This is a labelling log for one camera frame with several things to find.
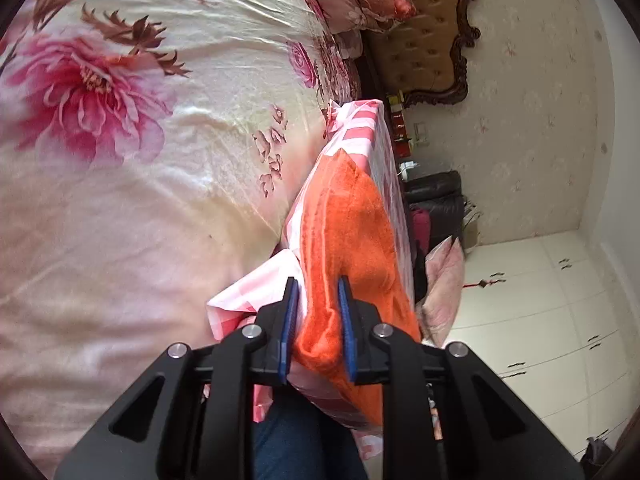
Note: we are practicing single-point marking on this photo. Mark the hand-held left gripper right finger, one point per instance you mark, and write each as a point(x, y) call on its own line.
point(348, 332)

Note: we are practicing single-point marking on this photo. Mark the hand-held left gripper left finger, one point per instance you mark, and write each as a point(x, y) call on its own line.
point(286, 332)

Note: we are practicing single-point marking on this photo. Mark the orange towel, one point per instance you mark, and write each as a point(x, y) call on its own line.
point(350, 240)

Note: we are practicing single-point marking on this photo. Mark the large pink floral pillow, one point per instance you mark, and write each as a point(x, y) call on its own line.
point(442, 290)

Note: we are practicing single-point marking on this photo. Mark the person's legs in jeans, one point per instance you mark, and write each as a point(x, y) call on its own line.
point(300, 445)

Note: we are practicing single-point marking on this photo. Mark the dark red cushion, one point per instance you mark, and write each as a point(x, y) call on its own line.
point(420, 230)

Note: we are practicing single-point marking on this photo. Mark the red hanging knot ornament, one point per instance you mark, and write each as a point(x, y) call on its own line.
point(482, 282)

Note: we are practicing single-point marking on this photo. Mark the black leather armchair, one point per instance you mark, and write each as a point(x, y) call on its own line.
point(435, 202)

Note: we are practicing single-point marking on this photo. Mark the beige bag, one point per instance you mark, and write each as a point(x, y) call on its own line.
point(472, 227)

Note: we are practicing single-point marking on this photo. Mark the white wardrobe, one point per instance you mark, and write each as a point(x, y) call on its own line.
point(540, 320)

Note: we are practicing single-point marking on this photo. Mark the red box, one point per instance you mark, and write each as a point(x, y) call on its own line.
point(400, 125)

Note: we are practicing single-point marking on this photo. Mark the floral bedsheet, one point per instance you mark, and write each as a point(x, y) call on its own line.
point(150, 160)

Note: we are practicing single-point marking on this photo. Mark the yellow jar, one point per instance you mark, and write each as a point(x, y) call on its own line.
point(395, 100)

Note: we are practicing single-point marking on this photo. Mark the dark grey object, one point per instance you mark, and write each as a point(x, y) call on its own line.
point(597, 450)

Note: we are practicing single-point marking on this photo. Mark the tufted bed headboard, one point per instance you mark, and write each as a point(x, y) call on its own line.
point(425, 35)

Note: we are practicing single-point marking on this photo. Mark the wall outlet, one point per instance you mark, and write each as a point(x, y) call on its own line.
point(422, 132)

